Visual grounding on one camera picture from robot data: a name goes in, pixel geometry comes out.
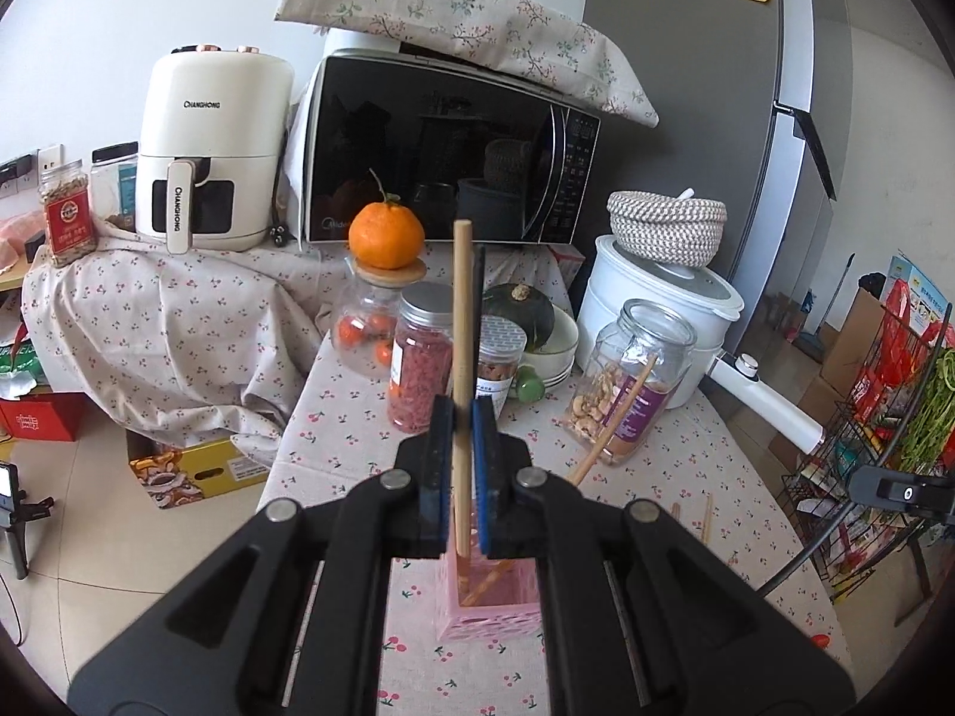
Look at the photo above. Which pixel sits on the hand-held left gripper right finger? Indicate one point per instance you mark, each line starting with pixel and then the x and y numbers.
pixel 485 477

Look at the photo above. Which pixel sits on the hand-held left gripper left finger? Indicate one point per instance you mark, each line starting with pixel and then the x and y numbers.
pixel 440 477

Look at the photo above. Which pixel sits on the pink utensil holder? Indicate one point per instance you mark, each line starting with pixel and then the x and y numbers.
pixel 485 623

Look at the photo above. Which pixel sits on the small green ornament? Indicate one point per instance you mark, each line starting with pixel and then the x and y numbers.
pixel 531 385

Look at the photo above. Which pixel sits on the small nut jar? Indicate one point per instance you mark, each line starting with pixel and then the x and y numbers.
pixel 498 365

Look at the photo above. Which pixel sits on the red berry jar silver lid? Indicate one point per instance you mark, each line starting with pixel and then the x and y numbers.
pixel 418 365

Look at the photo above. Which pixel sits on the white ceramic bowl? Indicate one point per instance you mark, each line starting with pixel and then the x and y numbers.
pixel 559 343

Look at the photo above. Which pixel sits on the green kabocha squash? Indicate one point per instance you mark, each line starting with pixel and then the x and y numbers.
pixel 522 313

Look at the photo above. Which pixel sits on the glass jar with wooden lid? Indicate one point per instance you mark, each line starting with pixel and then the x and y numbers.
pixel 365 313

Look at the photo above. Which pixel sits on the open glass cashew jar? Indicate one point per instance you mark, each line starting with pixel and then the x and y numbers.
pixel 656 388

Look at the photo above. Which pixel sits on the pink box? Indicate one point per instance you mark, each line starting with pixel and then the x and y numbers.
pixel 571 261

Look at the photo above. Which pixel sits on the orange mandarin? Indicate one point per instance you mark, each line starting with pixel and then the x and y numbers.
pixel 386 239

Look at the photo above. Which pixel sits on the printed cardboard box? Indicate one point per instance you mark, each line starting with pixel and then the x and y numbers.
pixel 194 470

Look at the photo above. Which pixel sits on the white electric cooking pot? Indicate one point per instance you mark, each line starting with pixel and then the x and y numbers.
pixel 671 298

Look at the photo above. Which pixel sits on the black power plug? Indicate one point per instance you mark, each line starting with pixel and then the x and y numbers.
pixel 280 236

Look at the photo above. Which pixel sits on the cherry print tablecloth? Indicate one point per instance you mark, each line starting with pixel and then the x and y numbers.
pixel 186 328

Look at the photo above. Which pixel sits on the black microwave oven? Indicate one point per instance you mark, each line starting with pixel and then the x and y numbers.
pixel 433 149

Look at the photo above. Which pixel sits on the small white utensil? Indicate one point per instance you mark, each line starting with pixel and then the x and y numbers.
pixel 686 195

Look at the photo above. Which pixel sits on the brown cardboard box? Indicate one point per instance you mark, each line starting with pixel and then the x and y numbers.
pixel 850 343

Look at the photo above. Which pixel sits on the red box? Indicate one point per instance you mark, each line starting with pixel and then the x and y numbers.
pixel 41 418

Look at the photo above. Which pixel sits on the cream air fryer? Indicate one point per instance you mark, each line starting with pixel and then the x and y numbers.
pixel 216 127

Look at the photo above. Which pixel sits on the red snack bags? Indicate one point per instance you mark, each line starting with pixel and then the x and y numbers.
pixel 888 365

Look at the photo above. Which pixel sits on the phone on tripod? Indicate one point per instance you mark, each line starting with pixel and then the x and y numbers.
pixel 13 500

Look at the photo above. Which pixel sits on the green printed bag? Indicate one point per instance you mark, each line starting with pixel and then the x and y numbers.
pixel 19 365

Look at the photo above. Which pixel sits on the clear container black lid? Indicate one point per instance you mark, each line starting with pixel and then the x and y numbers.
pixel 113 186

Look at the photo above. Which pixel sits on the grey refrigerator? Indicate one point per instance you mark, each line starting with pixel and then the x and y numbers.
pixel 694 89

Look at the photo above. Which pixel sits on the red label nut jar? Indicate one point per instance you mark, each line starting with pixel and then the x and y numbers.
pixel 68 216

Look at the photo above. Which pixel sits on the green long beans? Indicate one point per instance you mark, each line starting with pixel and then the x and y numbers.
pixel 936 418

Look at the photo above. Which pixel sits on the floral cloth cover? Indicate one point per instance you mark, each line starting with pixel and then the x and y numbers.
pixel 462 7

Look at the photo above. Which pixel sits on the blue printed box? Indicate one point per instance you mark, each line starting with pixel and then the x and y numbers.
pixel 921 298

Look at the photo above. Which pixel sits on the pink cloth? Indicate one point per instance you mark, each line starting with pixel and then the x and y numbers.
pixel 19 235

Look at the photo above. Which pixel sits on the black tripod mount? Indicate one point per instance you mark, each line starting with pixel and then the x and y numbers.
pixel 906 494

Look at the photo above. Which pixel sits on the white wall socket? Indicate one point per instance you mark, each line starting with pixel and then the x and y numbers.
pixel 52 158

